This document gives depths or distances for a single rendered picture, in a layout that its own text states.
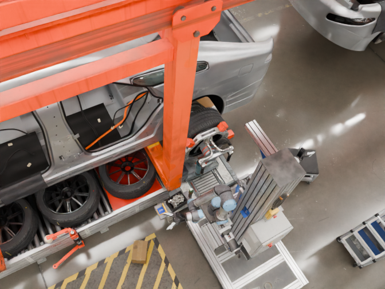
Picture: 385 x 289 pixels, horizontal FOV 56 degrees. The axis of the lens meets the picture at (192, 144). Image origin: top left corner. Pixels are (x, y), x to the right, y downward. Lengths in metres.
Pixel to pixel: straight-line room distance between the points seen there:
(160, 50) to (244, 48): 1.70
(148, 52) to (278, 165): 1.23
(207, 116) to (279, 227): 1.35
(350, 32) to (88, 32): 4.10
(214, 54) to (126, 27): 1.72
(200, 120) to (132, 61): 1.78
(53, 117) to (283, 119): 3.42
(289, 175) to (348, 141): 3.09
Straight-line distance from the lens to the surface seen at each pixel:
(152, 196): 4.26
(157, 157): 4.10
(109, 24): 2.01
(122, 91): 4.26
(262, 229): 3.38
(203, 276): 4.44
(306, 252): 4.80
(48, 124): 3.29
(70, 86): 2.15
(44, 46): 1.97
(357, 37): 5.55
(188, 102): 2.76
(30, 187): 3.95
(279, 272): 4.41
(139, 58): 2.21
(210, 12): 2.09
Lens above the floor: 4.35
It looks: 60 degrees down
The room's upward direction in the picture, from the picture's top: 9 degrees clockwise
